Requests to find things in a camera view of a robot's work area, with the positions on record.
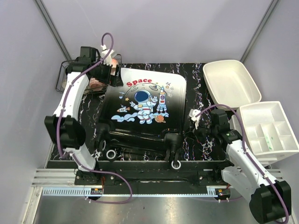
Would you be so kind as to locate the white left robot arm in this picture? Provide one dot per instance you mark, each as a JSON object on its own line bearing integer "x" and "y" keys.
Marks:
{"x": 63, "y": 127}

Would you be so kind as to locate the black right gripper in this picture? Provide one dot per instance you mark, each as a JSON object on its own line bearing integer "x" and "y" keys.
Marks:
{"x": 196, "y": 133}

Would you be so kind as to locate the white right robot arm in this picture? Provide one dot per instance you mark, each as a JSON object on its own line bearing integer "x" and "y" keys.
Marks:
{"x": 269, "y": 199}

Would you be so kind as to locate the pink patterned mug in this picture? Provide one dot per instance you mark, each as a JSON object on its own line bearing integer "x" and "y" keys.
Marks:
{"x": 96, "y": 85}

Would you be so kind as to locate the white plastic basin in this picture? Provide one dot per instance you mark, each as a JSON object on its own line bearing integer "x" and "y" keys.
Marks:
{"x": 229, "y": 83}

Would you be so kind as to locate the black wire dish rack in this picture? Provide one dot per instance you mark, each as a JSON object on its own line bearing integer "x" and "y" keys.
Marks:
{"x": 60, "y": 77}

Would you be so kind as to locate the white compartment organizer box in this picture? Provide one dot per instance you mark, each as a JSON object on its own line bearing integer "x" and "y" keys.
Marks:
{"x": 268, "y": 131}

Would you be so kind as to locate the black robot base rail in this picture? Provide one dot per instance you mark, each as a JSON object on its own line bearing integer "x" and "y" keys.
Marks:
{"x": 202, "y": 173}

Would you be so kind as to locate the space astronaut kids suitcase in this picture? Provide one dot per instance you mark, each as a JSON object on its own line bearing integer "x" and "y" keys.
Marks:
{"x": 145, "y": 112}

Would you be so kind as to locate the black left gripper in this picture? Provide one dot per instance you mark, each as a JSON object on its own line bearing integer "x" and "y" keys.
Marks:
{"x": 114, "y": 80}

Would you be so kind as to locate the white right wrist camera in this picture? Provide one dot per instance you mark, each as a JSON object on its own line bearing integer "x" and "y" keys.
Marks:
{"x": 195, "y": 116}

